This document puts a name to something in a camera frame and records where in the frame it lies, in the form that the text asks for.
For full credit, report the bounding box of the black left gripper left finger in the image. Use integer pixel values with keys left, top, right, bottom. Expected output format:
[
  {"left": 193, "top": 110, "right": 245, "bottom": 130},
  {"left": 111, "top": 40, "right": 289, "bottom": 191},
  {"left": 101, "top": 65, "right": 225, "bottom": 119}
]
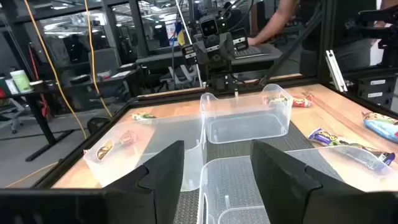
[{"left": 104, "top": 140, "right": 185, "bottom": 224}]

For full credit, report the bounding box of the white container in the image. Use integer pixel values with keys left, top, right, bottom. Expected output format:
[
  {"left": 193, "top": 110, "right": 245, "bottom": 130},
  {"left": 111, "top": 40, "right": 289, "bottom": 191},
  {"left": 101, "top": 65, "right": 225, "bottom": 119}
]
[{"left": 4, "top": 78, "right": 19, "bottom": 95}]

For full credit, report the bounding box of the black control box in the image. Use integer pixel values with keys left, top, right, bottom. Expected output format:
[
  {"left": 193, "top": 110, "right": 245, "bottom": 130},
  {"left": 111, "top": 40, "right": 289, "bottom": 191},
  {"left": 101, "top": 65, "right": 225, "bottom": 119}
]
[{"left": 356, "top": 73, "right": 398, "bottom": 108}]

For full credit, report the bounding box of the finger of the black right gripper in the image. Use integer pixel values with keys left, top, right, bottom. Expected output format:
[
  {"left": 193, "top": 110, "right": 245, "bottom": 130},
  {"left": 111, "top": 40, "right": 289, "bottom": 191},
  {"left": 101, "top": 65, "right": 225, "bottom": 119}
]
[
  {"left": 194, "top": 40, "right": 210, "bottom": 63},
  {"left": 219, "top": 32, "right": 236, "bottom": 59}
]

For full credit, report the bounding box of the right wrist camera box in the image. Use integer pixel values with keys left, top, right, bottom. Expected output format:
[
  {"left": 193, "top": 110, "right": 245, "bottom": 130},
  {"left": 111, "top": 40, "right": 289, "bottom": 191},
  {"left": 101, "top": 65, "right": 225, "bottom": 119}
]
[{"left": 198, "top": 16, "right": 220, "bottom": 40}]

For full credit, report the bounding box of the black desk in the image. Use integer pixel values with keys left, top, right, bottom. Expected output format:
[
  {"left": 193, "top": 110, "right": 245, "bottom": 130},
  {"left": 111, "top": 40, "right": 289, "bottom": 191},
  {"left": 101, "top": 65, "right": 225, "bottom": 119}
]
[{"left": 0, "top": 70, "right": 139, "bottom": 162}]

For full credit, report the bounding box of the yellow power cable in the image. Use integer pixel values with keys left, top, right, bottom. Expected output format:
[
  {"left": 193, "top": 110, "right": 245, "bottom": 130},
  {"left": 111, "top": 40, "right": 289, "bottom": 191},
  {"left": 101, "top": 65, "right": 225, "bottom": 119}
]
[
  {"left": 83, "top": 0, "right": 113, "bottom": 118},
  {"left": 24, "top": 0, "right": 88, "bottom": 140}
]

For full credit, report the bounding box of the black keyboard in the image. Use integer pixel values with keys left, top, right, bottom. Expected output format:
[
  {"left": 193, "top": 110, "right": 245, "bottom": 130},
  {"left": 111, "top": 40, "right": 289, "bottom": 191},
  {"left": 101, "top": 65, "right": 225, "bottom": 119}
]
[{"left": 232, "top": 43, "right": 272, "bottom": 60}]

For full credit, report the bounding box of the person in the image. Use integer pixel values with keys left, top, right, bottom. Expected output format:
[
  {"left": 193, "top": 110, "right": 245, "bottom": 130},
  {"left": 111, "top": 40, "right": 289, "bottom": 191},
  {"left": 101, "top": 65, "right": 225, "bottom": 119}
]
[{"left": 247, "top": 0, "right": 385, "bottom": 71}]

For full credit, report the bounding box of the clear plastic bin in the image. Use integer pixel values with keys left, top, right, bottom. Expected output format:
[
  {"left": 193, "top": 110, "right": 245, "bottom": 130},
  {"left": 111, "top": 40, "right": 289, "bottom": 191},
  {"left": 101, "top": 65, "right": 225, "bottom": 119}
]
[
  {"left": 196, "top": 145, "right": 398, "bottom": 224},
  {"left": 200, "top": 83, "right": 294, "bottom": 144},
  {"left": 83, "top": 113, "right": 208, "bottom": 192}
]

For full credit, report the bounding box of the grey desk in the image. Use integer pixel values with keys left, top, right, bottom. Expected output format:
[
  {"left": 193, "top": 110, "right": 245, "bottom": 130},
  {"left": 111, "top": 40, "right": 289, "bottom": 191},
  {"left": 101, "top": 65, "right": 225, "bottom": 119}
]
[{"left": 136, "top": 43, "right": 283, "bottom": 75}]

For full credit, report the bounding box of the green wipes canister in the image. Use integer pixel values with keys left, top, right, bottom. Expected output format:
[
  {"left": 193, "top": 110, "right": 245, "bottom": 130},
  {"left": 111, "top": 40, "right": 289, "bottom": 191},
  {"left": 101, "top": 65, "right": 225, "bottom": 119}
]
[{"left": 10, "top": 69, "right": 32, "bottom": 93}]

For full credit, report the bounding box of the dark cup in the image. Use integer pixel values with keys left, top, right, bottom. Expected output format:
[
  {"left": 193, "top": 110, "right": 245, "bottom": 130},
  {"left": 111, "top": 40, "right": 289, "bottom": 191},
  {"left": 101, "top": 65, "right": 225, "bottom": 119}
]
[{"left": 29, "top": 80, "right": 48, "bottom": 92}]

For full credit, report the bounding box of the dark woven table mat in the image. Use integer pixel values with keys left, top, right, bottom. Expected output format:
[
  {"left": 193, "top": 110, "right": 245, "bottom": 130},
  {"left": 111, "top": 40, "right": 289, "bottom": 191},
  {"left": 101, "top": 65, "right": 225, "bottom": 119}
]
[{"left": 174, "top": 121, "right": 345, "bottom": 224}]

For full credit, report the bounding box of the white cable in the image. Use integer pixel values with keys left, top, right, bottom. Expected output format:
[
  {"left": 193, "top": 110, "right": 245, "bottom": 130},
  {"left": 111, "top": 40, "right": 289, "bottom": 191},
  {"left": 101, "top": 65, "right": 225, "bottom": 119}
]
[{"left": 175, "top": 0, "right": 205, "bottom": 88}]

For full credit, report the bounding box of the silver aluminium profile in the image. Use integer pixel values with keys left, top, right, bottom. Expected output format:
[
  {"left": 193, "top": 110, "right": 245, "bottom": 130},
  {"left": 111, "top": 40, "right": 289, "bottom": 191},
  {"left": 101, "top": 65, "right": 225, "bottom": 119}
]
[{"left": 325, "top": 49, "right": 348, "bottom": 93}]

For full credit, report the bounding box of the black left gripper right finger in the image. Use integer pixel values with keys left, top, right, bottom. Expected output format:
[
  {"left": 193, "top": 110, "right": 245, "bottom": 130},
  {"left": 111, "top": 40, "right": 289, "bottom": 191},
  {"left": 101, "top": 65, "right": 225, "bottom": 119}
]
[{"left": 250, "top": 139, "right": 365, "bottom": 224}]

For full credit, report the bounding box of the grey office chair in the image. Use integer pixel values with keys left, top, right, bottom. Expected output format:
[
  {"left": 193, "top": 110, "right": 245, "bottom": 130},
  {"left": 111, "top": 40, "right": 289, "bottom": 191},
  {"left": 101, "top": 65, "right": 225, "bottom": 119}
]
[{"left": 0, "top": 98, "right": 26, "bottom": 134}]

